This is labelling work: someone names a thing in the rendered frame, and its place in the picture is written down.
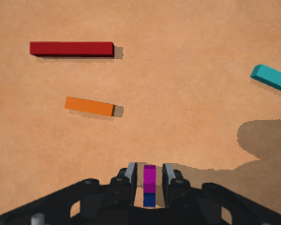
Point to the magenta rod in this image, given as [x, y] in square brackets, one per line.
[149, 179]

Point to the small blue block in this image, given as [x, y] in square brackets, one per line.
[148, 199]

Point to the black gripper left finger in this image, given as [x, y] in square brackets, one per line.
[54, 209]

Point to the dark red rod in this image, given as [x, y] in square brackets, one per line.
[72, 49]

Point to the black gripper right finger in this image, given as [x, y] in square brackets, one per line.
[188, 207]

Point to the orange rod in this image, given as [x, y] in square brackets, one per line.
[89, 106]

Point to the turquoise rod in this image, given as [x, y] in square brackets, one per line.
[267, 75]

